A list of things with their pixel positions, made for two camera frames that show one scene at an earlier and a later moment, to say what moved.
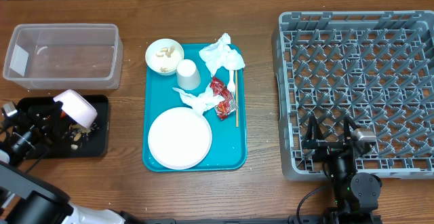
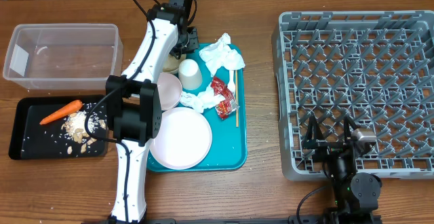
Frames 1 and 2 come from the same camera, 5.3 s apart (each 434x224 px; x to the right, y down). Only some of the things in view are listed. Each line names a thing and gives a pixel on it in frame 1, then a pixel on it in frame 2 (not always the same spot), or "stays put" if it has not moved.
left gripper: (36, 122) to (192, 44)
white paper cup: (188, 76) stays put
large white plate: (180, 138) stays put
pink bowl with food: (77, 108) to (170, 90)
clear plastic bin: (70, 56) stays put
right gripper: (326, 148) stays put
